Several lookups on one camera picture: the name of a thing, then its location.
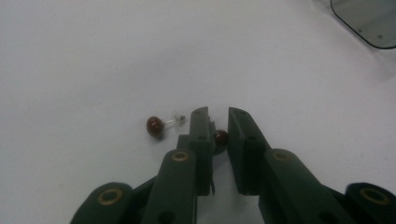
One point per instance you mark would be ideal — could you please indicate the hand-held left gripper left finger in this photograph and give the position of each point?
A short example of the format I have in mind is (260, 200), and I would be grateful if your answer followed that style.
(200, 155)

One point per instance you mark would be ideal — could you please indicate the grey tray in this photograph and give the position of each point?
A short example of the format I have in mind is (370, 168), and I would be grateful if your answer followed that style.
(367, 21)

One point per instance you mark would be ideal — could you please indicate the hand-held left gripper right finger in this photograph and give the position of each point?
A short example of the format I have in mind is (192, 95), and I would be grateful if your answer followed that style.
(246, 155)

